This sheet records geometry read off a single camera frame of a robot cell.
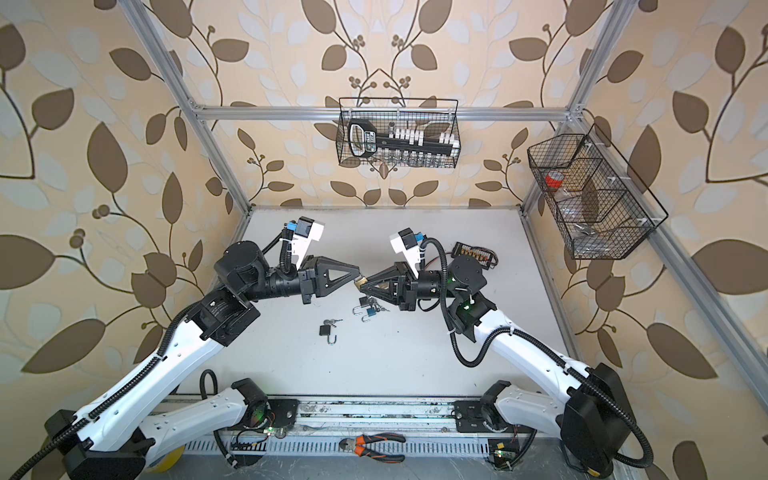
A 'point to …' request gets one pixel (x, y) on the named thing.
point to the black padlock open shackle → (325, 330)
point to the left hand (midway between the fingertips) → (358, 277)
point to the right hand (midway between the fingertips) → (363, 293)
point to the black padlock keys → (331, 322)
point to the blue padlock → (371, 311)
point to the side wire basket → (602, 209)
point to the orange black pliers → (359, 443)
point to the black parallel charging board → (488, 257)
